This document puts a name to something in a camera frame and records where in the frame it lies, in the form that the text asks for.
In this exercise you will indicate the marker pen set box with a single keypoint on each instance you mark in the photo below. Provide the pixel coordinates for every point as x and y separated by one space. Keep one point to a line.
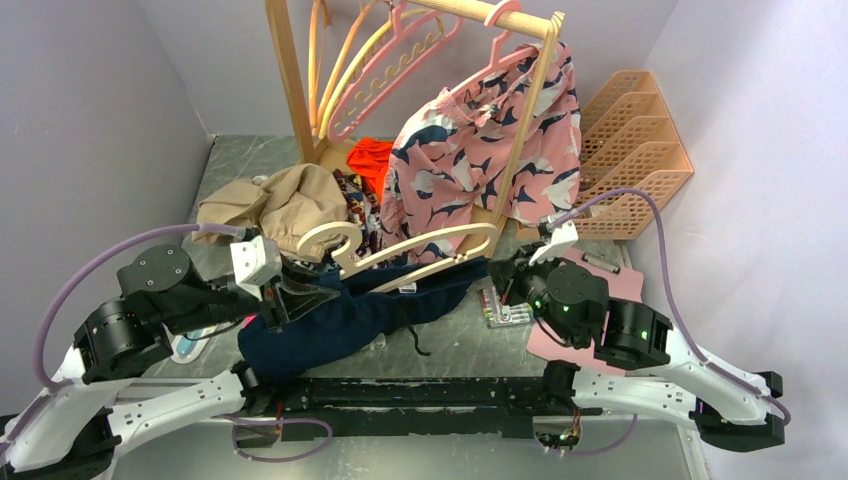
498 315

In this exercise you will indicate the colourful patterned shorts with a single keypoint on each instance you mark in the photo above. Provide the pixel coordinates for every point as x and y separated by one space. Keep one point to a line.
362 204

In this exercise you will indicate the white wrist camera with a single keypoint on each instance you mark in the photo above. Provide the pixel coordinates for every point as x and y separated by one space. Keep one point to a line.
255 263
557 237

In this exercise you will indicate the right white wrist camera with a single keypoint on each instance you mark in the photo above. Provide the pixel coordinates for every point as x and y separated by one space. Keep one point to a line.
557 237

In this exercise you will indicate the pink shark print shorts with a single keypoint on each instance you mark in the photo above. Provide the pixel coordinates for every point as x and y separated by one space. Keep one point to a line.
450 156

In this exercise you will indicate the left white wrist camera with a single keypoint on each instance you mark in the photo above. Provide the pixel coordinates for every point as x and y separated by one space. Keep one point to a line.
255 263

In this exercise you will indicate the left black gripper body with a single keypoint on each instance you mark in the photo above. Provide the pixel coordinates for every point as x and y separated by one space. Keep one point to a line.
278 296

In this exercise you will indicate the orange garment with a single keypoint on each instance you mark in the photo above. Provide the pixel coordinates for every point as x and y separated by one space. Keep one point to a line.
369 158

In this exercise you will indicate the beige shorts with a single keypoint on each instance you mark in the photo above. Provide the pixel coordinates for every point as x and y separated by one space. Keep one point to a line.
284 207

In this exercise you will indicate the navy blue shorts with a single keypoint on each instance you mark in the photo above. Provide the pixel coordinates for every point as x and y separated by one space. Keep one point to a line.
347 324

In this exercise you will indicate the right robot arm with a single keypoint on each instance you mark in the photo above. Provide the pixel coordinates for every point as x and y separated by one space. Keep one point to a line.
661 374

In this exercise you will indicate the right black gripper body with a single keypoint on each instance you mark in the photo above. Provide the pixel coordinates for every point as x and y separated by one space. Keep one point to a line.
527 282

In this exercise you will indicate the blue toothbrush package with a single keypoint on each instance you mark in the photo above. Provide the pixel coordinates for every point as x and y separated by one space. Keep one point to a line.
186 348

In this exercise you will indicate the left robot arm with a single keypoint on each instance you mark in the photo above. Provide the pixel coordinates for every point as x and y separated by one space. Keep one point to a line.
75 430

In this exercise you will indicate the peach plastic file organizer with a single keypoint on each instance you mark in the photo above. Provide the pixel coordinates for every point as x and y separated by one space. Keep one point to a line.
628 141

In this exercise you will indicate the wooden clothes rack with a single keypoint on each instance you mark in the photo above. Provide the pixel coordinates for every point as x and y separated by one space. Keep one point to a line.
317 147

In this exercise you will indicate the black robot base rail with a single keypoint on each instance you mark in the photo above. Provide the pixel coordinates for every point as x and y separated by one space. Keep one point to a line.
507 406

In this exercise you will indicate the pink plastic hanger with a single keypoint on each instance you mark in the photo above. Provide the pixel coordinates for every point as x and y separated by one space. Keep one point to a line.
391 66

